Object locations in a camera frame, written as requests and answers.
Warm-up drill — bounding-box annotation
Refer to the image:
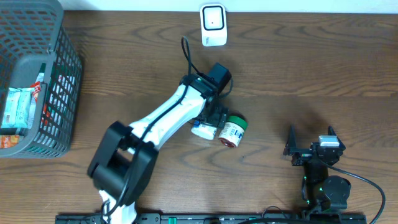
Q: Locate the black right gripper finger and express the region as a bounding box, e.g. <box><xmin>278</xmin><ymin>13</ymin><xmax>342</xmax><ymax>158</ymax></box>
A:
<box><xmin>283</xmin><ymin>125</ymin><xmax>298</xmax><ymax>156</ymax></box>
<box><xmin>328</xmin><ymin>126</ymin><xmax>346</xmax><ymax>151</ymax></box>

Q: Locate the white blue label jar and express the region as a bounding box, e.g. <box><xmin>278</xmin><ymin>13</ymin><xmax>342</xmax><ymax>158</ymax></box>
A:
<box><xmin>191</xmin><ymin>121</ymin><xmax>217</xmax><ymax>140</ymax></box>

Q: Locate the green lid white jar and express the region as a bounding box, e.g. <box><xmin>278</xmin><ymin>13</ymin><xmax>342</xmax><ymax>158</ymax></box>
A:
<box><xmin>218</xmin><ymin>113</ymin><xmax>248</xmax><ymax>148</ymax></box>

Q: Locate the small orange box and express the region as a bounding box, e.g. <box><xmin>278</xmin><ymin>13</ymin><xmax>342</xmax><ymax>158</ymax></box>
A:
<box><xmin>0</xmin><ymin>135</ymin><xmax>19</xmax><ymax>149</ymax></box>

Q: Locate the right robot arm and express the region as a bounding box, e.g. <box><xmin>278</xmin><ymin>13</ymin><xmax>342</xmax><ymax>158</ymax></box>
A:
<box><xmin>283</xmin><ymin>126</ymin><xmax>351</xmax><ymax>216</ymax></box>

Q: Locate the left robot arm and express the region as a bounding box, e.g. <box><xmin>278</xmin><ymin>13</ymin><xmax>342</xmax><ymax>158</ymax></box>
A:
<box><xmin>87</xmin><ymin>63</ymin><xmax>231</xmax><ymax>223</ymax></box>

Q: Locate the white barcode scanner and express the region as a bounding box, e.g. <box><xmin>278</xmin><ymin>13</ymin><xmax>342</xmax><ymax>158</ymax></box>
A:
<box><xmin>200</xmin><ymin>3</ymin><xmax>228</xmax><ymax>47</ymax></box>

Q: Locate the red white snack packet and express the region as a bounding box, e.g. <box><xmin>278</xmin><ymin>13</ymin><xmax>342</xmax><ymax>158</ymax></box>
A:
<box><xmin>30</xmin><ymin>72</ymin><xmax>44</xmax><ymax>104</ymax></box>

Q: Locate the grey plastic mesh basket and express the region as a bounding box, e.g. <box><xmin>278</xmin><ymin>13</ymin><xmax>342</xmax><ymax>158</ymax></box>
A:
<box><xmin>1</xmin><ymin>0</ymin><xmax>83</xmax><ymax>159</ymax></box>

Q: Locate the light green snack packet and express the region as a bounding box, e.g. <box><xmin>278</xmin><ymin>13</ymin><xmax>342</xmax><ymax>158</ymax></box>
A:
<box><xmin>1</xmin><ymin>88</ymin><xmax>34</xmax><ymax>129</ymax></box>

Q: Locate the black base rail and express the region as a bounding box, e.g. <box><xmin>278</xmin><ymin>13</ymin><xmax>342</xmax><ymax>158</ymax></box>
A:
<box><xmin>55</xmin><ymin>212</ymin><xmax>368</xmax><ymax>224</ymax></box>

